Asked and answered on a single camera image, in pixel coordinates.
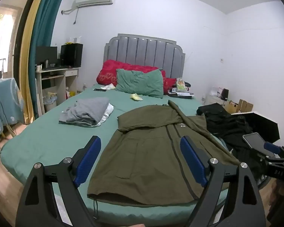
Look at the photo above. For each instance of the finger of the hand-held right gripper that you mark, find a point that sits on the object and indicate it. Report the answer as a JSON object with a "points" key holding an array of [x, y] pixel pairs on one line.
{"points": [[271, 147]]}

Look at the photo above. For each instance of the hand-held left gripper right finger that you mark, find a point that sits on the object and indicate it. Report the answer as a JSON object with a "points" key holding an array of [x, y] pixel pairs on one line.
{"points": [[193, 163]]}

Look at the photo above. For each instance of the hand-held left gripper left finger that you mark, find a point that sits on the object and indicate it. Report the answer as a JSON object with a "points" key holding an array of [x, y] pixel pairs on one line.
{"points": [[88, 160]]}

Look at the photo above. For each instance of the olive green jacket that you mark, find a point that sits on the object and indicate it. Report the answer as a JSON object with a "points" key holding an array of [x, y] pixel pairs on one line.
{"points": [[144, 156]]}

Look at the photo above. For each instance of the person's right forearm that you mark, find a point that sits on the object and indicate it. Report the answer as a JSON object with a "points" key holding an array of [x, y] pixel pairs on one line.
{"points": [[282, 201]]}

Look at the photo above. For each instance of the grey folded clothes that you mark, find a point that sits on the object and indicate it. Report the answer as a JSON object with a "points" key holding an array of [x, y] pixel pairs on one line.
{"points": [[85, 112]]}

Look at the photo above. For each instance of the black clothes pile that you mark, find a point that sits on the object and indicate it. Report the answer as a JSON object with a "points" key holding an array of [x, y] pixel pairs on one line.
{"points": [[227, 125]]}

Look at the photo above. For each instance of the smartphone with grey screen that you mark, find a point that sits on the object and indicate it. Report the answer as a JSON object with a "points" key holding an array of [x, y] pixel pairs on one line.
{"points": [[254, 140]]}

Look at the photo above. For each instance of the black umbrella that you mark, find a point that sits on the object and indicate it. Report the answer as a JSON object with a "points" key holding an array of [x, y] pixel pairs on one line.
{"points": [[262, 123]]}

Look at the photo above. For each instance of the bed with green sheet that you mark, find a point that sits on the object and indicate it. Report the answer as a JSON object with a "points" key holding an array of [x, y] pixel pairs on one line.
{"points": [[54, 137]]}

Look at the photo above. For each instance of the white garment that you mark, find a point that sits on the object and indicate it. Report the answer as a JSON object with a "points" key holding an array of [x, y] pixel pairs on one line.
{"points": [[107, 113]]}

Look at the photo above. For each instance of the cardboard boxes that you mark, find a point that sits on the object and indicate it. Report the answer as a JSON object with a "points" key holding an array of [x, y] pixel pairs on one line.
{"points": [[241, 106]]}

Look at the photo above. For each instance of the black speaker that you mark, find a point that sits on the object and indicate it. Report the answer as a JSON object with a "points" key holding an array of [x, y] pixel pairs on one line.
{"points": [[224, 94]]}

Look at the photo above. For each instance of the black smartphone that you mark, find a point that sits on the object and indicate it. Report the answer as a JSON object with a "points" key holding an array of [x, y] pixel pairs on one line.
{"points": [[99, 89]]}

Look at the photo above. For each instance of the white box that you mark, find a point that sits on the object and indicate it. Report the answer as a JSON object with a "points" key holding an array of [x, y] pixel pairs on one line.
{"points": [[215, 91]]}

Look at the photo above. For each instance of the snack bag and books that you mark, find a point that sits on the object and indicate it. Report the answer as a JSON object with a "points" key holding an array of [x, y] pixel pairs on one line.
{"points": [[181, 88]]}

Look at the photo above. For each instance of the yellow cloth item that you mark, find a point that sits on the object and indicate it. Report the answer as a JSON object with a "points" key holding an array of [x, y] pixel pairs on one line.
{"points": [[136, 97]]}

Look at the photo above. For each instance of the beige computer desk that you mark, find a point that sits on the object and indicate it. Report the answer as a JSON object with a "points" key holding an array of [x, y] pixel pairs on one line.
{"points": [[54, 85]]}

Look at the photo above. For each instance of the red pillow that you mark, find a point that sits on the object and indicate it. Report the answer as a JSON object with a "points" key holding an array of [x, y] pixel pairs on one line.
{"points": [[108, 72]]}

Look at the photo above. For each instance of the green pillow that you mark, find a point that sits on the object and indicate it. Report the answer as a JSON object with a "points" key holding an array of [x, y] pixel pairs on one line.
{"points": [[139, 82]]}

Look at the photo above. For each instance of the white mug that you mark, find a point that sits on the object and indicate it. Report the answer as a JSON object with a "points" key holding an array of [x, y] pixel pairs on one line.
{"points": [[39, 68]]}

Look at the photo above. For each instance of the metal bottle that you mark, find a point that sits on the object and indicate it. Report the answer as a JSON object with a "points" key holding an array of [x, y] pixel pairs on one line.
{"points": [[46, 63]]}

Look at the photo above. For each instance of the black computer tower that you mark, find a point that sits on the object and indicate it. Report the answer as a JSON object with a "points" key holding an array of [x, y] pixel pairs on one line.
{"points": [[71, 54]]}

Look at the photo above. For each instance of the black monitor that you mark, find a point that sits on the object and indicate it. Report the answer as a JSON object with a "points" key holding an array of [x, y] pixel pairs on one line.
{"points": [[46, 54]]}

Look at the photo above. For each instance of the yellow curtain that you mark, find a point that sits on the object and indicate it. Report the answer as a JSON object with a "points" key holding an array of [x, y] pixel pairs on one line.
{"points": [[28, 59]]}

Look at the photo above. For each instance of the grey padded headboard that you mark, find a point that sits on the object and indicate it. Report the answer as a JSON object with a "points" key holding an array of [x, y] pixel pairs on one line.
{"points": [[144, 52]]}

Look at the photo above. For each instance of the teal curtain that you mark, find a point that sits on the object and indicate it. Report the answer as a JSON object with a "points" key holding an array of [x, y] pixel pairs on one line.
{"points": [[43, 35]]}

